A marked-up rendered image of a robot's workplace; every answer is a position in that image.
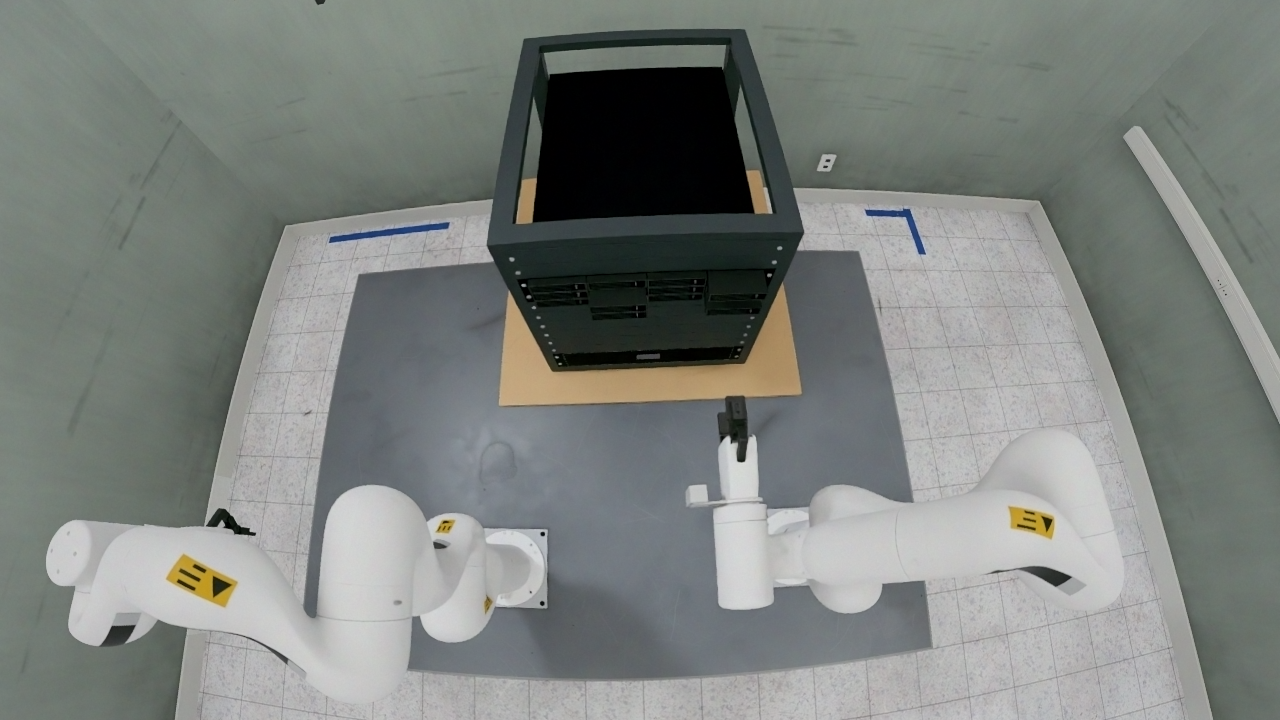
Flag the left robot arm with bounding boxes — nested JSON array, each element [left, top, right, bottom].
[[46, 486, 545, 705]]

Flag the tan flat wooden board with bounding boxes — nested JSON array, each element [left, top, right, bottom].
[[499, 283, 803, 407]]

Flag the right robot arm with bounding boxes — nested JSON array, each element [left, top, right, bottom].
[[685, 428, 1124, 612]]

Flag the dark grey metal rack frame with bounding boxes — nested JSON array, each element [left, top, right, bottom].
[[486, 29, 805, 372]]

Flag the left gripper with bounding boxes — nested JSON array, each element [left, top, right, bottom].
[[180, 509, 256, 536]]

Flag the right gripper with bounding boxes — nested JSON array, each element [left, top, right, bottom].
[[717, 395, 763, 503]]

